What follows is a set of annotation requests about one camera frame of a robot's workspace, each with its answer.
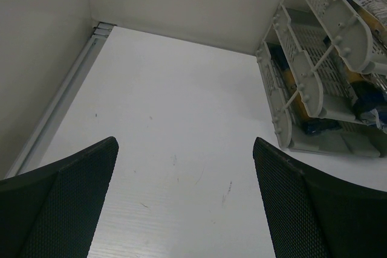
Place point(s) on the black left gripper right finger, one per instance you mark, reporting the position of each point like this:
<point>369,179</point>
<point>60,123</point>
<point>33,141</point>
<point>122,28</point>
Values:
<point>313,214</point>

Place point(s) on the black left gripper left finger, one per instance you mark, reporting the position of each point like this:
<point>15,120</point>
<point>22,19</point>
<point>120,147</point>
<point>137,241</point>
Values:
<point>53,211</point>

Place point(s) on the pasta bag table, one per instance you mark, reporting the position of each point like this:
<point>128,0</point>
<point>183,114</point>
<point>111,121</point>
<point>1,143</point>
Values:
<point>309,125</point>

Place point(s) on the pasta bag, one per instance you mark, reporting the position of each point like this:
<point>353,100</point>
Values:
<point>373,12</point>
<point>367,99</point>

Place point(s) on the grey three-tier tray shelf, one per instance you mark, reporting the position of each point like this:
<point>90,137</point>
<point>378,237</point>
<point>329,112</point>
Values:
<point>300,35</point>

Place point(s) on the aluminium rail left edge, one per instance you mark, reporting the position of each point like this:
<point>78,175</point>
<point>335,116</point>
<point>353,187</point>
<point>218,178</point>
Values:
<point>37,144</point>

